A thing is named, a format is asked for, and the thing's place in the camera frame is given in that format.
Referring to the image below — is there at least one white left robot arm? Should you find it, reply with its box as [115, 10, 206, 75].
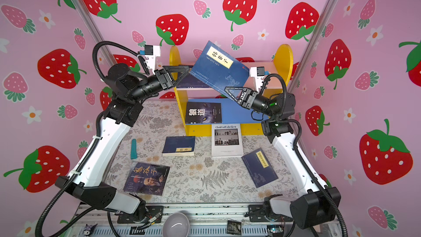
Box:
[55, 64, 190, 221]

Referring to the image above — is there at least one dark blue thick book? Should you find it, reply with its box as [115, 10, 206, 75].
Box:
[176, 74, 209, 89]

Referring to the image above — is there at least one white photo cover book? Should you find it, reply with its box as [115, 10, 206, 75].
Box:
[212, 124, 244, 158]

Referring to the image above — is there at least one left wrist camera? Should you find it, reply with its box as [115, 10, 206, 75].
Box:
[139, 45, 161, 70]

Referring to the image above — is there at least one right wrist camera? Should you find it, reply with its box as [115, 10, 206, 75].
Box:
[250, 66, 265, 91]

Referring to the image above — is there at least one small black circuit board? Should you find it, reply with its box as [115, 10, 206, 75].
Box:
[227, 220, 242, 235]

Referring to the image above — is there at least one black cartoon figurine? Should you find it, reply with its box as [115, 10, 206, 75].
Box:
[82, 224, 97, 237]

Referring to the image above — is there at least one blue book yellow label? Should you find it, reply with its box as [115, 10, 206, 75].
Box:
[190, 41, 250, 97]

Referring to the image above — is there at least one beige small box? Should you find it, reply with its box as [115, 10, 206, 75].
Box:
[310, 220, 323, 235]

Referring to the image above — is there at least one yellow wooden bookshelf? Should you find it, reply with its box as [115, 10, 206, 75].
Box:
[174, 45, 293, 137]

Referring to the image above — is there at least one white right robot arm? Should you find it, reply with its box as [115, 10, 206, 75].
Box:
[225, 87, 348, 237]

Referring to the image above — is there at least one navy book right side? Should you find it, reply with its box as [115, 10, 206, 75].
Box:
[241, 148, 278, 188]

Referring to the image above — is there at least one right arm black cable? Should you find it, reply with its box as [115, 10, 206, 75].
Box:
[259, 73, 349, 237]

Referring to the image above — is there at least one black wolf cover book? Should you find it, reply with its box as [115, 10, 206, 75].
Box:
[185, 102, 222, 124]

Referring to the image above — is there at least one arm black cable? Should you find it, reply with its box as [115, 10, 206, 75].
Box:
[259, 73, 349, 237]
[34, 41, 145, 237]

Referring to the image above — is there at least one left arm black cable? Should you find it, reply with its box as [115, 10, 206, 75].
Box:
[34, 41, 145, 237]

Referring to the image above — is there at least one blue book under stack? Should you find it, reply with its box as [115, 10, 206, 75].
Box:
[162, 136, 196, 156]

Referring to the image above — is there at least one dark portrait cover book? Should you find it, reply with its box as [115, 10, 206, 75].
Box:
[123, 162, 170, 196]

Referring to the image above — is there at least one teal plastic bar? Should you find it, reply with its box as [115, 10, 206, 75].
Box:
[130, 139, 138, 160]

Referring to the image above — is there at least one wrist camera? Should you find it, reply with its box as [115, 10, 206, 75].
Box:
[139, 45, 161, 70]
[250, 66, 265, 91]

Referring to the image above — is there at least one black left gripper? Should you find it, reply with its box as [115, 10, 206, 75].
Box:
[128, 70, 186, 109]

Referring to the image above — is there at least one grey bowl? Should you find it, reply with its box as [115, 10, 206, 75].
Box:
[162, 212, 190, 237]

